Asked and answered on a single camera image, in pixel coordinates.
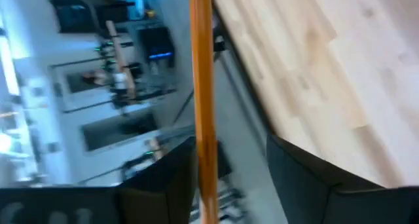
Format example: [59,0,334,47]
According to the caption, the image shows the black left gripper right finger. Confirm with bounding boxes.
[266,132,419,224]

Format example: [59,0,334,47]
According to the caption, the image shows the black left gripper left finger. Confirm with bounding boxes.
[0,135,201,224]

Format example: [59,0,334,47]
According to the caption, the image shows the orange yellow pencil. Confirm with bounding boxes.
[188,0,221,224]

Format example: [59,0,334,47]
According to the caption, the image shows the dark doorway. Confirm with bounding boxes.
[81,113,159,152]
[64,69,114,95]

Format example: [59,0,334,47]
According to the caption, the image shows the person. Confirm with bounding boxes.
[81,70,109,87]

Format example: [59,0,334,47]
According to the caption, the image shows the black computer tower blue light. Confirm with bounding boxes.
[139,26,176,69]

